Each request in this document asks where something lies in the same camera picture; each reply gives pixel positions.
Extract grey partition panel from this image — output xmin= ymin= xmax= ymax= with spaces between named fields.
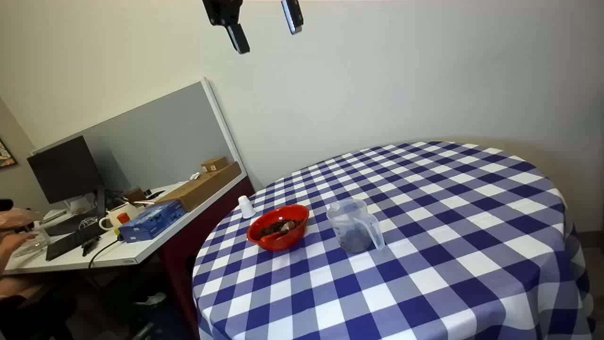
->
xmin=26 ymin=77 xmax=247 ymax=196

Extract black desk cable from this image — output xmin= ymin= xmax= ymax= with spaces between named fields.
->
xmin=85 ymin=233 xmax=124 ymax=271

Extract small white cup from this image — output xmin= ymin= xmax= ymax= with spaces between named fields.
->
xmin=236 ymin=194 xmax=254 ymax=220

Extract black computer monitor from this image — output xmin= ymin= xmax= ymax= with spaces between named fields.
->
xmin=26 ymin=133 xmax=107 ymax=218

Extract red bowl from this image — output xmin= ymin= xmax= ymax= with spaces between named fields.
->
xmin=245 ymin=203 xmax=311 ymax=252

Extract dark food in bowl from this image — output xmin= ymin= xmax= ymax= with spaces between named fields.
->
xmin=258 ymin=215 xmax=302 ymax=239

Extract white office desk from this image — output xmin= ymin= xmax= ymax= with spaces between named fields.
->
xmin=1 ymin=171 xmax=256 ymax=317

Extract framed wall picture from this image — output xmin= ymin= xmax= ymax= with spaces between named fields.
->
xmin=0 ymin=137 xmax=18 ymax=169

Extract blue cardboard box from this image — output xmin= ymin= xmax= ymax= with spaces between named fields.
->
xmin=119 ymin=199 xmax=186 ymax=243

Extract white mug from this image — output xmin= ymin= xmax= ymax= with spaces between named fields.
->
xmin=98 ymin=213 xmax=119 ymax=233

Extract long brown cardboard box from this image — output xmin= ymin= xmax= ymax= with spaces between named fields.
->
xmin=152 ymin=160 xmax=243 ymax=213

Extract seated person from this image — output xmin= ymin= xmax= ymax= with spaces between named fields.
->
xmin=0 ymin=196 xmax=77 ymax=340

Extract blue white checkered tablecloth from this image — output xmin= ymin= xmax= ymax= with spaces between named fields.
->
xmin=188 ymin=137 xmax=596 ymax=340

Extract black keyboard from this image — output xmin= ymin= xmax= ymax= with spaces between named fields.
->
xmin=43 ymin=222 xmax=105 ymax=262

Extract clear plastic measuring jar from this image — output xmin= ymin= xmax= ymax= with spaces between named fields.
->
xmin=324 ymin=196 xmax=387 ymax=256

